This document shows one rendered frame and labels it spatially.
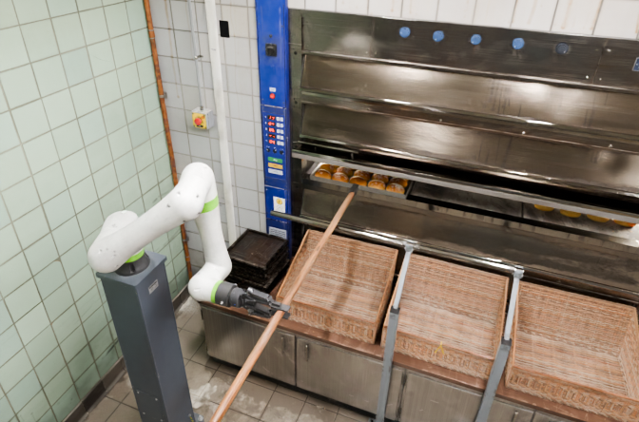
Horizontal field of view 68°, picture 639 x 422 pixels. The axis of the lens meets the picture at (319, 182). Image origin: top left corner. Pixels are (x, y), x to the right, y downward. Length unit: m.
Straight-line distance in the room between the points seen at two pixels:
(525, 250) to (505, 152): 0.56
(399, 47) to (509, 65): 0.48
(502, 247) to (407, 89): 0.97
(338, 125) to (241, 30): 0.69
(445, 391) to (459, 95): 1.44
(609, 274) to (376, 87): 1.46
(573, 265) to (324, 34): 1.68
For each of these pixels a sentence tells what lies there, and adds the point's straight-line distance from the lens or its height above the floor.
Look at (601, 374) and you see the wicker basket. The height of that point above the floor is 0.59.
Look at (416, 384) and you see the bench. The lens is 2.62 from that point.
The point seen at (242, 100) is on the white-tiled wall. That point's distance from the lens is 2.66.
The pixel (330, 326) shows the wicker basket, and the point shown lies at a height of 0.62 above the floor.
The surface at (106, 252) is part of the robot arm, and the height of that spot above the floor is 1.44.
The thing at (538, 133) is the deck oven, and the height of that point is 1.66.
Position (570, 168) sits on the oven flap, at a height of 1.52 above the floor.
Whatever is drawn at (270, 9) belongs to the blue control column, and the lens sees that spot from 2.41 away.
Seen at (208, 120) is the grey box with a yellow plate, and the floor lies 1.46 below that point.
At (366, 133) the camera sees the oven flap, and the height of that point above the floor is 1.52.
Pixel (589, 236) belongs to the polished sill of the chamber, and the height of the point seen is 1.18.
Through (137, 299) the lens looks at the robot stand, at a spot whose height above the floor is 1.11.
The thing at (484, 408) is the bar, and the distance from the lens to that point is 2.55.
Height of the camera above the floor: 2.52
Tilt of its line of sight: 30 degrees down
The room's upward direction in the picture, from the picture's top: 1 degrees clockwise
